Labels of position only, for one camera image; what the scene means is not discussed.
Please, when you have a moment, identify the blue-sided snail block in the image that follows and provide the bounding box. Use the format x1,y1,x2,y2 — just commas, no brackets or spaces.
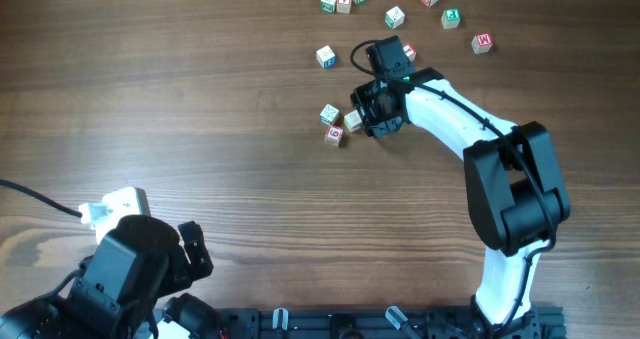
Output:
343,110,363,132

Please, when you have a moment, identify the green-sided bird block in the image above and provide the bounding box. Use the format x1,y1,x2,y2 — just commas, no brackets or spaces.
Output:
320,104,340,126

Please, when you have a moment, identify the red 6 number block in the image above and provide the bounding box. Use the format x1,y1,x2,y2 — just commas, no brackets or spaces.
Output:
324,125,344,147

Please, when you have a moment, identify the red I letter block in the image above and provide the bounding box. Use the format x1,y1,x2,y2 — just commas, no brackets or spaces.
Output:
403,43,417,61

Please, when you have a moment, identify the blue P letter block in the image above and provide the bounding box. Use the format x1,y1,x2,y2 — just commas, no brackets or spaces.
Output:
316,45,336,69

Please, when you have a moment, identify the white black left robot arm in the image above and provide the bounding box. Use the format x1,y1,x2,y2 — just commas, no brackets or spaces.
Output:
1,215,228,338

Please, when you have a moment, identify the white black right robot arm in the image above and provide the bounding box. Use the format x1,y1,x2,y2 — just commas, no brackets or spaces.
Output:
351,36,570,338

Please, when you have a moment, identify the green-sided pattern block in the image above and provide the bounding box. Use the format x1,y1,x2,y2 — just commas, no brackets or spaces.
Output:
385,6,405,30

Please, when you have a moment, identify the red V letter block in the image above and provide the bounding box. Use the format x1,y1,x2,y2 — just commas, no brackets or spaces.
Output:
336,0,352,14

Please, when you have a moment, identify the green E letter block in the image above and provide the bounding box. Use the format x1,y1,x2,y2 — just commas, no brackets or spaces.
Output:
441,8,461,30

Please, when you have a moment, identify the green Z letter block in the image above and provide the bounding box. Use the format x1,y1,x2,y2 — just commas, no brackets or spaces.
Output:
320,0,337,13

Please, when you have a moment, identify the red M letter block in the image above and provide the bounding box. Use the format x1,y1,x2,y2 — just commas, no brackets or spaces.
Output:
471,33,494,54

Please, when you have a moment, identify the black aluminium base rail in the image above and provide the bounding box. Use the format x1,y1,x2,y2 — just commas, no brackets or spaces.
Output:
214,304,569,339

